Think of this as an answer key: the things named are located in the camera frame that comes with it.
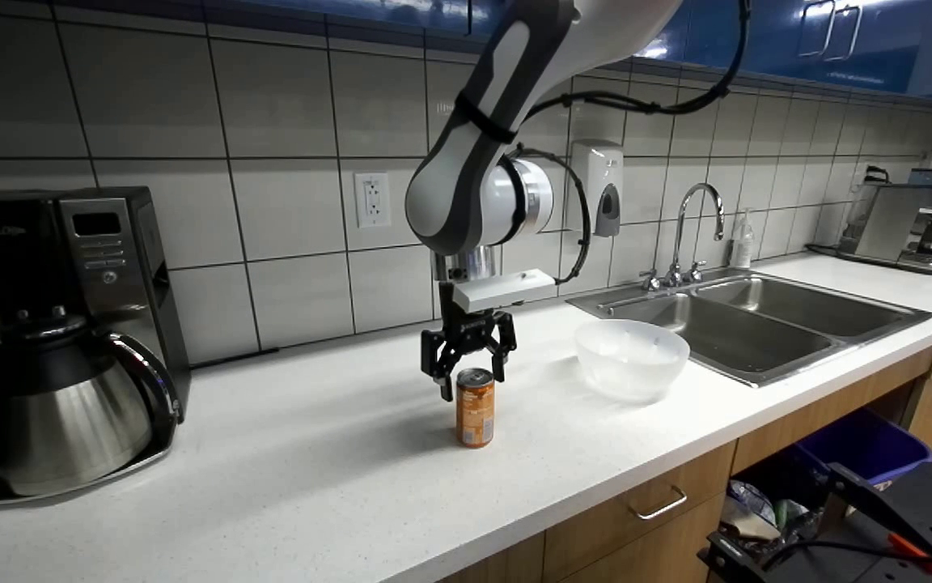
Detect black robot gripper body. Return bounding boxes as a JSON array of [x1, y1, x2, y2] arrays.
[[419, 279, 522, 379]]

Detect orange soda can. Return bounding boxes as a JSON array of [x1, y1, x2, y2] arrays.
[[454, 365, 497, 451]]

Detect translucent white plastic bowl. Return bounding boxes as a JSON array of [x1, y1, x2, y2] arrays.
[[574, 316, 692, 409]]

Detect wooden drawer front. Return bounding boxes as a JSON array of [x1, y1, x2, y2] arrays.
[[542, 441, 738, 583]]

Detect chrome gooseneck faucet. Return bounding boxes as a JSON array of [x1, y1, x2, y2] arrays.
[[640, 179, 733, 293]]

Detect small clear soap bottle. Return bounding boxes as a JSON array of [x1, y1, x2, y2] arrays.
[[727, 221, 761, 274]]

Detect stainless steel double sink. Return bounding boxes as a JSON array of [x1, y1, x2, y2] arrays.
[[574, 268, 932, 389]]

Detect black drip coffee maker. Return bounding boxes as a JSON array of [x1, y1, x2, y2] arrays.
[[0, 184, 193, 513]]

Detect blue plastic bin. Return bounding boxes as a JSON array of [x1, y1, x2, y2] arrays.
[[793, 409, 932, 496]]

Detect stainless steel coffee carafe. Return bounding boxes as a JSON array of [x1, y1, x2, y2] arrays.
[[0, 312, 186, 498]]

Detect silver espresso machine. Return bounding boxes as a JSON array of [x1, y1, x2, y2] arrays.
[[809, 163, 932, 279]]

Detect black robot cart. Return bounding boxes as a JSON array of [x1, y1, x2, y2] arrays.
[[697, 459, 932, 583]]

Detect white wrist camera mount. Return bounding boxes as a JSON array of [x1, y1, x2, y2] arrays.
[[446, 265, 564, 316]]

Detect white wall power outlet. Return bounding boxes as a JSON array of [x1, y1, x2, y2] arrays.
[[354, 171, 396, 232]]

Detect white wall soap dispenser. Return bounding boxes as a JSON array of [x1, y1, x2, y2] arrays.
[[570, 142, 628, 241]]

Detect silver drawer handle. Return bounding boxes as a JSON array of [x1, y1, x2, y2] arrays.
[[628, 485, 692, 526]]

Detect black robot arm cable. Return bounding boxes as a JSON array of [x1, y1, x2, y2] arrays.
[[508, 0, 757, 293]]

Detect glossy blue wall cabinets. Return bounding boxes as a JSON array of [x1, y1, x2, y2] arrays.
[[56, 0, 932, 110]]

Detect orange handled clamp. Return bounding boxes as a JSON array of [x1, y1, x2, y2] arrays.
[[884, 532, 932, 572]]

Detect silver wall cabinet handle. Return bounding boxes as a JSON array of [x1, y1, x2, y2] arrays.
[[818, 0, 866, 66]]

